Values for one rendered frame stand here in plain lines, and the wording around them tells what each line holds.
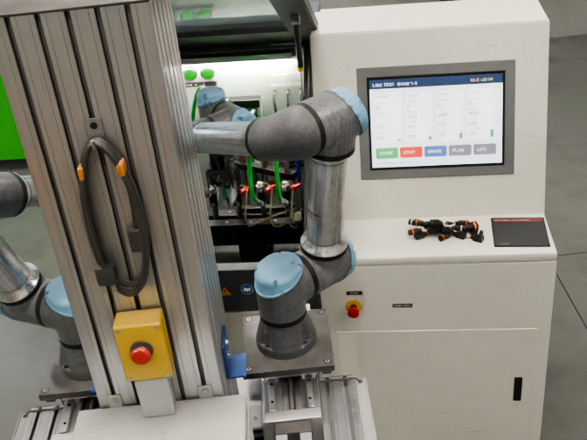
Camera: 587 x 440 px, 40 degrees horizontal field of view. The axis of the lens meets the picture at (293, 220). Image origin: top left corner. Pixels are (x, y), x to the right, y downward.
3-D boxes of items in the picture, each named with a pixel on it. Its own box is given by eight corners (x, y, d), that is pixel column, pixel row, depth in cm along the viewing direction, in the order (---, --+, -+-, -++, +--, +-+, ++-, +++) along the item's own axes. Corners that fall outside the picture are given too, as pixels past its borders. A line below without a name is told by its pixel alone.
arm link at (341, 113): (283, 281, 206) (285, 94, 171) (328, 257, 213) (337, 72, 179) (314, 308, 199) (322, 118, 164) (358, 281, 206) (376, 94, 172)
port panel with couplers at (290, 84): (274, 161, 284) (265, 79, 268) (275, 157, 287) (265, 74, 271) (311, 160, 283) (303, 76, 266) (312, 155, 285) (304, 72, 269)
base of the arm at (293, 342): (318, 356, 198) (315, 325, 192) (257, 362, 198) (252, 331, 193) (314, 318, 210) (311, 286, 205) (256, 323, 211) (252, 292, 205)
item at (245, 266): (117, 313, 261) (106, 273, 253) (120, 305, 265) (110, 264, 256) (308, 310, 253) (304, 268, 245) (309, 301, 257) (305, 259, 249)
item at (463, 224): (408, 245, 245) (407, 230, 242) (406, 226, 254) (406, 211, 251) (485, 243, 242) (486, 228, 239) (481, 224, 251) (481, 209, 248)
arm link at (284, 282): (248, 309, 200) (241, 264, 193) (290, 285, 207) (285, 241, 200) (279, 331, 192) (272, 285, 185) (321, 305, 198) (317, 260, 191)
